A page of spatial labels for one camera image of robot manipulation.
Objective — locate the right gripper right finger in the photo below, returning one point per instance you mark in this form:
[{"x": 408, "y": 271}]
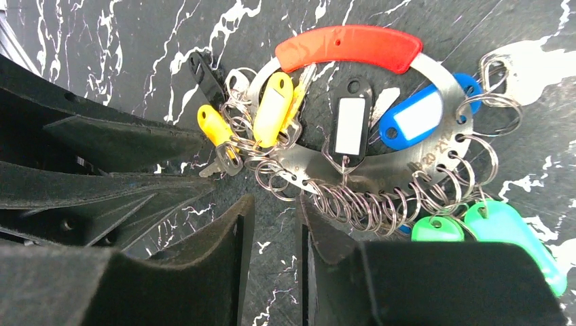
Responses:
[{"x": 349, "y": 282}]

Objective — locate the keyring with coloured key tags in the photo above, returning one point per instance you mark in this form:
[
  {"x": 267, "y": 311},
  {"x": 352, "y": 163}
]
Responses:
[{"x": 417, "y": 166}]

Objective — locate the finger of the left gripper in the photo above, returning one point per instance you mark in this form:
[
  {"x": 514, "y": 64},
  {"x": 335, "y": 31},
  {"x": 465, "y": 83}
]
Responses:
[
  {"x": 51, "y": 208},
  {"x": 110, "y": 139}
]

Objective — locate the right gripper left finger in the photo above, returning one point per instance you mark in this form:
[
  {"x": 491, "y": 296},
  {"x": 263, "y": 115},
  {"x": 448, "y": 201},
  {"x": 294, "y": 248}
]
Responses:
[{"x": 202, "y": 281}]

